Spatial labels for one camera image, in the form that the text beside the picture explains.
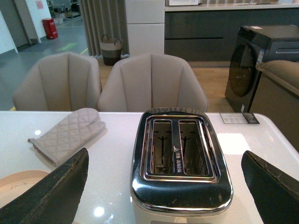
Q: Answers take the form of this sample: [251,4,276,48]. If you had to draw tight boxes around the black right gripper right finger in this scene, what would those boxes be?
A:
[241,150,299,224]

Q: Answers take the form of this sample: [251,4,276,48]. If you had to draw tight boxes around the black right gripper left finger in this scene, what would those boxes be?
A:
[0,148,89,224]

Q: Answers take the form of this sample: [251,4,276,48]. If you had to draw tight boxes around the chrome two-slot toaster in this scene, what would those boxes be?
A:
[130,108,233,224]

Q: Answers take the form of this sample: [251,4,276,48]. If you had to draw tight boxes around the beige round plate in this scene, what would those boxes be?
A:
[0,170,49,208]

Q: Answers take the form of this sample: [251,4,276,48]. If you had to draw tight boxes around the grey quilted oven mitt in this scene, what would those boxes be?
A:
[28,108,106,166]

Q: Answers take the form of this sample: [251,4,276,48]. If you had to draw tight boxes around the black and white label card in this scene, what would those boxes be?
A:
[220,112,259,124]

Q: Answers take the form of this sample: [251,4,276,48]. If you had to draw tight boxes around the left beige upholstered chair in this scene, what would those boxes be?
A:
[13,52,102,111]

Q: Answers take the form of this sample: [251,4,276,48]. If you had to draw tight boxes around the beige upholstered chair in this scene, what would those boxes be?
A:
[98,53,208,112]
[13,52,102,111]

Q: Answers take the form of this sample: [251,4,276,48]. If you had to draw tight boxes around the beige sofa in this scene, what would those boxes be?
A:
[248,60,299,152]

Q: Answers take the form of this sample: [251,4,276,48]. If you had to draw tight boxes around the right beige upholstered chair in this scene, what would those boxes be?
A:
[98,53,208,112]

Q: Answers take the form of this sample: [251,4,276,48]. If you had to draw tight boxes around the black front-load washing machine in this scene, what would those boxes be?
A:
[225,25,299,112]

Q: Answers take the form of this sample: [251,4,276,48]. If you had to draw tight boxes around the woven laundry basket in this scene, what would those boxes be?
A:
[100,35,122,66]

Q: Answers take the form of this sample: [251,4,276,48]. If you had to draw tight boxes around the red bin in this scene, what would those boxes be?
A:
[42,18,58,40]

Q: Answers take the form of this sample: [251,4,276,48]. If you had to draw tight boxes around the dark grey kitchen counter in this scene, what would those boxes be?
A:
[164,4,299,62]

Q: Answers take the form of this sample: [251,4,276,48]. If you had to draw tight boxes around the grey curtain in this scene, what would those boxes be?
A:
[79,0,129,56]

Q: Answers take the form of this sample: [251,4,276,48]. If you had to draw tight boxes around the white tall cabinet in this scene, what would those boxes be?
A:
[125,0,165,56]

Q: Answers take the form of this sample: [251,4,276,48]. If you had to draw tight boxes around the white countertop appliance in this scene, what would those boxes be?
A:
[168,0,201,7]

